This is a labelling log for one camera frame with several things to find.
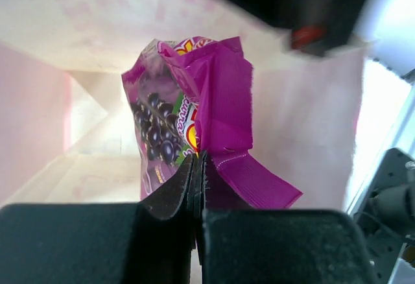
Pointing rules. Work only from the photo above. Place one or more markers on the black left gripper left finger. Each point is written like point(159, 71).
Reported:
point(143, 242)

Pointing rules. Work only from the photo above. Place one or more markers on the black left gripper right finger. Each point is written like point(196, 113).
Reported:
point(239, 244)

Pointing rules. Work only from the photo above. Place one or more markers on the pink and white paper bag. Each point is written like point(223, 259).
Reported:
point(67, 132)

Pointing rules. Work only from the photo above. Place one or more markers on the purple snack packet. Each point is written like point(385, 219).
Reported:
point(194, 96)

